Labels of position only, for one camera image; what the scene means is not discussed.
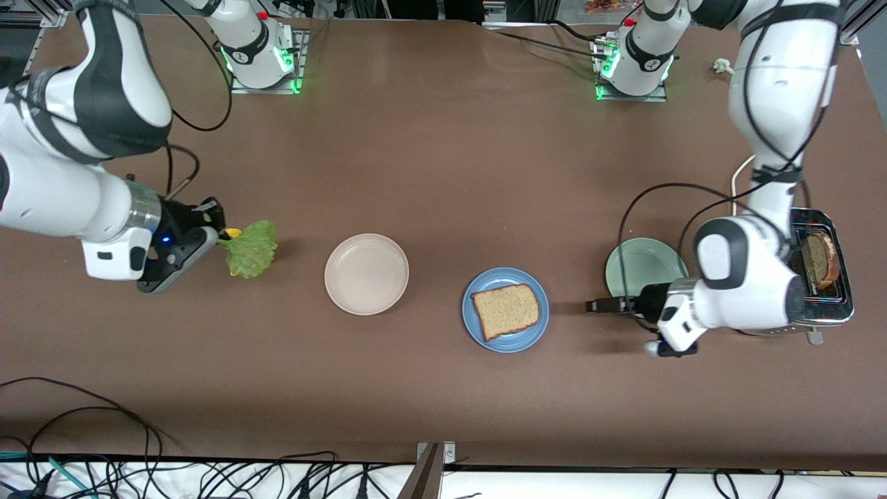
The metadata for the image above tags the green lettuce leaf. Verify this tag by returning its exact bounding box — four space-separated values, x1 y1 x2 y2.
218 220 279 280

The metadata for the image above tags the blue plate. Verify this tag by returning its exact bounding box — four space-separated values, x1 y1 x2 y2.
462 267 550 354

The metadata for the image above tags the brown bread slice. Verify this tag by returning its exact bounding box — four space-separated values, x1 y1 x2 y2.
471 283 541 342
802 231 841 290

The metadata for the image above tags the green plate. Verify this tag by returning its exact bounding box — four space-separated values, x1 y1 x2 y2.
605 238 691 317

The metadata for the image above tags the white plate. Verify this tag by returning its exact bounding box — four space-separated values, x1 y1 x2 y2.
324 234 410 317

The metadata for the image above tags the beige chrome toaster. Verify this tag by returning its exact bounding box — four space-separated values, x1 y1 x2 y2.
738 207 854 346

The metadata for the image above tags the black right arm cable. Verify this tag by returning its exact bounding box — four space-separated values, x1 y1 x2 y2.
158 0 234 202

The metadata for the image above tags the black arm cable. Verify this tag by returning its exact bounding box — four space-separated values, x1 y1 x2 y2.
158 0 234 202
617 42 832 321

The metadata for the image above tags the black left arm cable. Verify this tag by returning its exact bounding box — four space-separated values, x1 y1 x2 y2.
617 42 832 321

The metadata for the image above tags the white toaster power cord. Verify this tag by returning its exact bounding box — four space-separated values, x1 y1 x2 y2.
714 58 757 217

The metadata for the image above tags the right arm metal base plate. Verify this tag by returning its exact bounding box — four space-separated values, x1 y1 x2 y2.
229 29 310 95

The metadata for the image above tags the black looped table cable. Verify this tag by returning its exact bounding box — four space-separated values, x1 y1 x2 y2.
26 406 152 462
0 377 164 458

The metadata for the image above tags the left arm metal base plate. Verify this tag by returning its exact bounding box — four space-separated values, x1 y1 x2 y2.
592 35 669 103

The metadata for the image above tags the silver metal table bracket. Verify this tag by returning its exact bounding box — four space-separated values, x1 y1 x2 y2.
398 441 458 499

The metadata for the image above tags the aluminium frame extrusion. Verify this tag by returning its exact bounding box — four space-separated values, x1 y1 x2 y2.
840 0 887 46
29 0 76 28

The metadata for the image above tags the black base cable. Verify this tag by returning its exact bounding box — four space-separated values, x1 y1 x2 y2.
485 19 611 60

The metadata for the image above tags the teal cable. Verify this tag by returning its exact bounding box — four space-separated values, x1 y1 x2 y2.
0 452 91 497

